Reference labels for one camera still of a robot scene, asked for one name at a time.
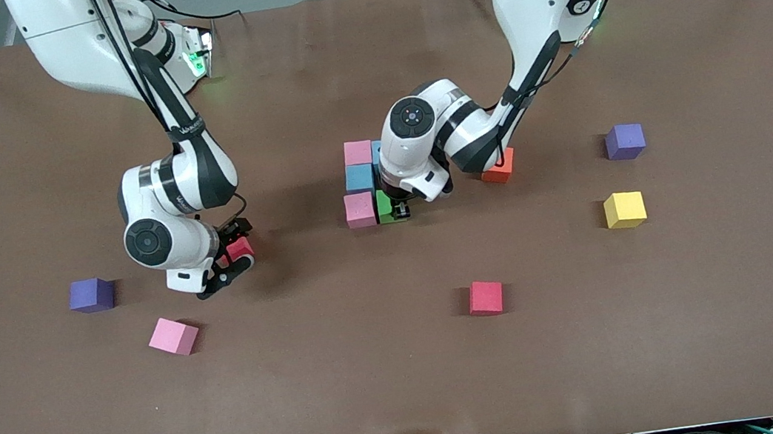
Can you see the blue foam cube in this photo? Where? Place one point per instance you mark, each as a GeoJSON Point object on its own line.
{"type": "Point", "coordinates": [376, 155]}
{"type": "Point", "coordinates": [359, 178]}

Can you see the green foam cube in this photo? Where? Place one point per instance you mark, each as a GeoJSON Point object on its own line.
{"type": "Point", "coordinates": [384, 208]}

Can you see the pink foam cube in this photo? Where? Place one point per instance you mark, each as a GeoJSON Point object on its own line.
{"type": "Point", "coordinates": [173, 336]}
{"type": "Point", "coordinates": [358, 152]}
{"type": "Point", "coordinates": [360, 210]}

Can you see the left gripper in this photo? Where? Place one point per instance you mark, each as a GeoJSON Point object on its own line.
{"type": "Point", "coordinates": [397, 204]}

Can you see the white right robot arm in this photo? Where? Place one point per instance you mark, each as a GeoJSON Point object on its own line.
{"type": "Point", "coordinates": [166, 186]}

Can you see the purple foam cube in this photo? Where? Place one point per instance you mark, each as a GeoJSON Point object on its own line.
{"type": "Point", "coordinates": [91, 295]}
{"type": "Point", "coordinates": [624, 141]}

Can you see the brown table mat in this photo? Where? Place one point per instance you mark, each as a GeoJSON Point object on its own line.
{"type": "Point", "coordinates": [408, 378]}

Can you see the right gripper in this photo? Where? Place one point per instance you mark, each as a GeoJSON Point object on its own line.
{"type": "Point", "coordinates": [230, 234]}

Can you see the yellow foam cube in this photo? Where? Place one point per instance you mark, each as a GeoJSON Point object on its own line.
{"type": "Point", "coordinates": [624, 209]}

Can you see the red foam cube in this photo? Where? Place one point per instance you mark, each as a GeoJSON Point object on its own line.
{"type": "Point", "coordinates": [240, 249]}
{"type": "Point", "coordinates": [486, 298]}

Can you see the orange foam cube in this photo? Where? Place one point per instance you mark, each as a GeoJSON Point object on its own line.
{"type": "Point", "coordinates": [502, 172]}

